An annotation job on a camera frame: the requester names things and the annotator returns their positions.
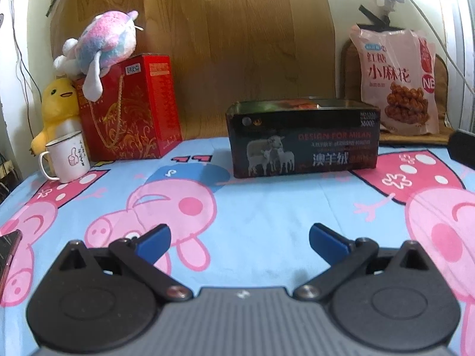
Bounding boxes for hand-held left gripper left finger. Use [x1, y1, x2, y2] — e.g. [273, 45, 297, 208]
[56, 223, 194, 302]

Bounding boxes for black straps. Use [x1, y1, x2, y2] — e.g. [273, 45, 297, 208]
[358, 4, 403, 32]

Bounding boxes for yellow duck plush toy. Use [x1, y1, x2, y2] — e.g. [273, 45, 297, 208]
[30, 77, 83, 157]

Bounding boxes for white enamel mug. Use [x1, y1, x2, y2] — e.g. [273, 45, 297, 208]
[39, 131, 91, 184]

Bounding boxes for pink snack bag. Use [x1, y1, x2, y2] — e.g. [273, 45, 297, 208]
[349, 24, 441, 135]

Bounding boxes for dark metal tin box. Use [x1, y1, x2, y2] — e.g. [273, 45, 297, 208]
[226, 98, 381, 179]

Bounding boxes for orange-red snack packet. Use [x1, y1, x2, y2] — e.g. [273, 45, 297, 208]
[275, 100, 322, 110]

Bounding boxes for wooden board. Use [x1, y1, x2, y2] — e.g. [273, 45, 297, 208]
[50, 0, 337, 142]

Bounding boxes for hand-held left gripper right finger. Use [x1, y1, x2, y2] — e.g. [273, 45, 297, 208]
[295, 223, 431, 303]

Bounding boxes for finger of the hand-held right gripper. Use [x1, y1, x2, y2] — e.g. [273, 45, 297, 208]
[448, 128, 475, 172]

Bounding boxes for thin dark cable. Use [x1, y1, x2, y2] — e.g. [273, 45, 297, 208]
[8, 0, 42, 95]

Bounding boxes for printed cartoon blanket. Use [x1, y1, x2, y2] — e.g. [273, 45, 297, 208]
[0, 135, 475, 356]

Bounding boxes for red gift box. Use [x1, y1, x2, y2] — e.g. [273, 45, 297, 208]
[72, 54, 183, 162]

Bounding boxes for pink and blue plush toy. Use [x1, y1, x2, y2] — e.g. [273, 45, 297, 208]
[53, 10, 144, 101]

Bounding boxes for dark smartphone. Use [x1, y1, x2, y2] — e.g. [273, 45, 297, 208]
[0, 229, 22, 287]

